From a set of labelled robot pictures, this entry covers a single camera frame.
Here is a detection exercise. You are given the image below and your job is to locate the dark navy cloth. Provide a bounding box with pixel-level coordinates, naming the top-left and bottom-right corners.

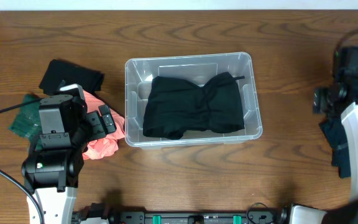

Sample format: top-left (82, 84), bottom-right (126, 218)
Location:
top-left (319, 117), bottom-right (351, 179)

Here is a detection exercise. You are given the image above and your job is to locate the large black garment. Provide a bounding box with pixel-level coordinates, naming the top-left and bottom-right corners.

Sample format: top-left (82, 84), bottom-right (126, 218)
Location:
top-left (143, 72), bottom-right (245, 140)

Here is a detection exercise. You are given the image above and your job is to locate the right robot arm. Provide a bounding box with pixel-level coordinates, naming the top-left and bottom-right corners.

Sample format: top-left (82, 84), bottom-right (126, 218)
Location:
top-left (277, 46), bottom-right (358, 224)

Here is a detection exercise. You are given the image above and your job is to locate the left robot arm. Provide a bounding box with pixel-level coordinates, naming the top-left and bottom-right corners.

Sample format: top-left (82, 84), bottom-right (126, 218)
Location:
top-left (22, 95), bottom-right (116, 223)

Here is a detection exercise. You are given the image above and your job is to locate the pink crumpled cloth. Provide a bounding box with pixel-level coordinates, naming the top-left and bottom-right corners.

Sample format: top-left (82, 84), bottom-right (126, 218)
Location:
top-left (83, 90), bottom-right (125, 160)

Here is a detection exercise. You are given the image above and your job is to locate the green folded cloth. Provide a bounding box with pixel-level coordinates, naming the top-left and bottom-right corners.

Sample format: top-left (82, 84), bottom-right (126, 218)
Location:
top-left (9, 101), bottom-right (42, 151)

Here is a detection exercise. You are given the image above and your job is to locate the black folded cloth left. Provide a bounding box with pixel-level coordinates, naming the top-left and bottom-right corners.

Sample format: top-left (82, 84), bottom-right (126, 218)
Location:
top-left (39, 59), bottom-right (104, 95)

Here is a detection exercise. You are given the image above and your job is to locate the clear plastic storage bin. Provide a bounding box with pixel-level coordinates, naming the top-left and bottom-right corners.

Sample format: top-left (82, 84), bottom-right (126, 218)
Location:
top-left (125, 52), bottom-right (263, 149)

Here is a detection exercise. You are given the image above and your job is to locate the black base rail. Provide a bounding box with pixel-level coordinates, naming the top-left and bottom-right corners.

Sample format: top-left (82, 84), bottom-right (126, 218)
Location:
top-left (71, 203), bottom-right (289, 224)

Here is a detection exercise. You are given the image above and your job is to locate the right black cable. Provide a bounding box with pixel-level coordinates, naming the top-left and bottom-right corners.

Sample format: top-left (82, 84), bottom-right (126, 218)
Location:
top-left (333, 25), bottom-right (358, 75)

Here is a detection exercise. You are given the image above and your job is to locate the black cable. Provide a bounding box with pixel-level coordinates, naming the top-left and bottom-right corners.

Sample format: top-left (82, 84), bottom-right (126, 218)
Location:
top-left (0, 98), bottom-right (46, 224)
top-left (333, 25), bottom-right (358, 75)

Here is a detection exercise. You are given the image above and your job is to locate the left black cable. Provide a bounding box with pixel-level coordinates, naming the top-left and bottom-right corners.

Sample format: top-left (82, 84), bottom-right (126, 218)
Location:
top-left (0, 98), bottom-right (46, 224)

